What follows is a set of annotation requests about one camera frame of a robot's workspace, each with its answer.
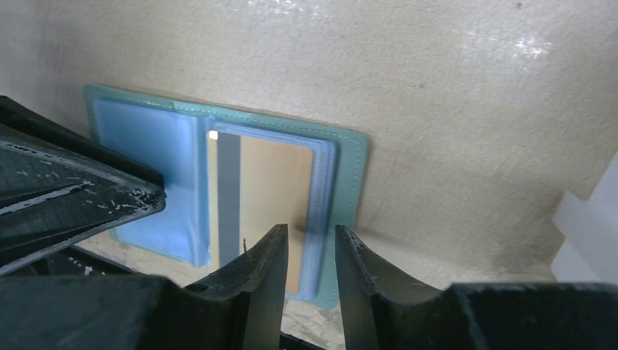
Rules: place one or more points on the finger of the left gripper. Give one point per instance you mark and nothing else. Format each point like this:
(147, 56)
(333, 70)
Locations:
(52, 198)
(22, 119)

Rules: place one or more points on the gold card black stripe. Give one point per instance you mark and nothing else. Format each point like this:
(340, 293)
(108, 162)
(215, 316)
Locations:
(253, 185)

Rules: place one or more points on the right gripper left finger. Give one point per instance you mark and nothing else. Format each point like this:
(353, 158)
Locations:
(74, 299)

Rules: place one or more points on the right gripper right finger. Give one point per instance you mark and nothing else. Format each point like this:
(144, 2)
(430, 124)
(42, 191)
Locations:
(385, 308)

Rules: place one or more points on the teal card holder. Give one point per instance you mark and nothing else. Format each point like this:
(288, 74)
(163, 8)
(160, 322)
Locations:
(170, 136)

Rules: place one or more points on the white plastic bin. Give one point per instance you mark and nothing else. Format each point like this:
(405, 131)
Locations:
(589, 252)

